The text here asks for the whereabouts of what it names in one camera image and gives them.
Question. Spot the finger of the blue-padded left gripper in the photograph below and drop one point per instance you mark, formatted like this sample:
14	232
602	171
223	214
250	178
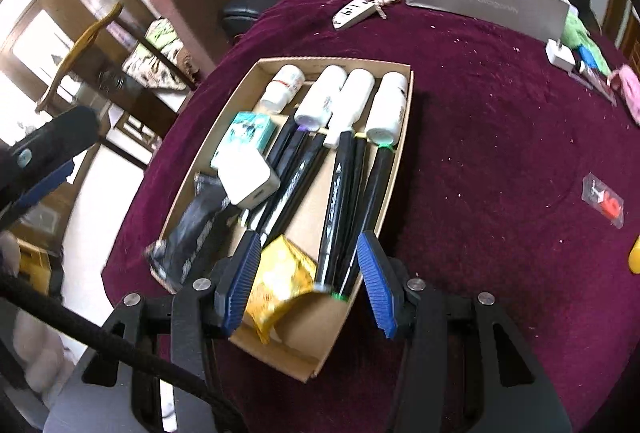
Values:
31	197

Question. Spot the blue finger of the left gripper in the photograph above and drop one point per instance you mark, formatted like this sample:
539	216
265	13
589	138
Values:
106	394

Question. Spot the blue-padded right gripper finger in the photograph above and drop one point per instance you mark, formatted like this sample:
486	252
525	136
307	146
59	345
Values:
501	377

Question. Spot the black foil snack pouch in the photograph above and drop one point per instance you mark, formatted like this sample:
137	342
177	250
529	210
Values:
191	248

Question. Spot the white square charger box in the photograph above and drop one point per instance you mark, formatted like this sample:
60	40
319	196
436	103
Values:
246	176

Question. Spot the blue cartoon tissue pack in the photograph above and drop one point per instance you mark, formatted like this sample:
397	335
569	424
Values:
246	128

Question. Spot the black marker green cap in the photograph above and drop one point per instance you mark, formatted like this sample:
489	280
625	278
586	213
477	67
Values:
369	205

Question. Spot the yellow snack packet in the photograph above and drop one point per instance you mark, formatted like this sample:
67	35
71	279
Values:
285	273

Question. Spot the white pill bottle red label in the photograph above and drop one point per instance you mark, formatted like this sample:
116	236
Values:
282	88

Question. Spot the black marker purple cap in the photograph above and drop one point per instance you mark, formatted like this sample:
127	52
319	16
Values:
281	157

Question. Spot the white bottle with qr label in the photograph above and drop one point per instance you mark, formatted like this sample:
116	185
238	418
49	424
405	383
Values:
315	111

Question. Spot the slim white bottle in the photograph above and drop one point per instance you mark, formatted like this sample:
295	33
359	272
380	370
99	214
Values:
349	104

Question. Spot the white pill bottle plain label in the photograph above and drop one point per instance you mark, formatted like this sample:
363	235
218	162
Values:
387	111

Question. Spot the yellow round sponge ball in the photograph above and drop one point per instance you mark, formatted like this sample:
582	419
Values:
634	257

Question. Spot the maroon tablecloth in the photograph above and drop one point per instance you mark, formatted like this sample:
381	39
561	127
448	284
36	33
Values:
489	192

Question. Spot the clear plastic packet red item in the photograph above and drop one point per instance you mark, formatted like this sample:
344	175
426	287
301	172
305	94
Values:
603	199

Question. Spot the cardboard box tray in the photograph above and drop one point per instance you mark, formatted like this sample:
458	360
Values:
303	337

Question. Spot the cosmetic tube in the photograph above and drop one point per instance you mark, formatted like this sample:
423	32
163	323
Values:
594	79

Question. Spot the pink cloth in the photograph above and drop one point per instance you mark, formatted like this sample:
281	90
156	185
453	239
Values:
625	82

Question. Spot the white car key fob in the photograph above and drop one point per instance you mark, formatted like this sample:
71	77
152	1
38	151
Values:
359	10

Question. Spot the white power adapter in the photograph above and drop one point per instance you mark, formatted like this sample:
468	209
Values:
560	56

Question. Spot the blue small object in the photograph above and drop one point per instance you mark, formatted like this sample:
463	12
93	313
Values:
587	57

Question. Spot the green cloth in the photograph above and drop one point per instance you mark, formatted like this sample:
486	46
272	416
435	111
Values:
575	33

